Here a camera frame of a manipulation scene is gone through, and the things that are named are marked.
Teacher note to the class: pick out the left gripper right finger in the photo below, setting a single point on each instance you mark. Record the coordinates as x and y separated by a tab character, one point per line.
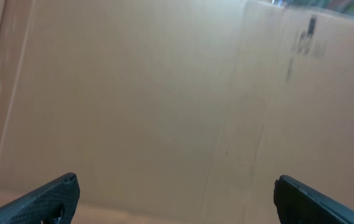
298	203

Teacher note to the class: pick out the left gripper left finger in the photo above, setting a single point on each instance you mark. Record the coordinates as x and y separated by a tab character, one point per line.
54	202

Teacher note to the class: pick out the brown cardboard barrier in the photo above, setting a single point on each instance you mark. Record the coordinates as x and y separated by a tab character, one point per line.
184	110

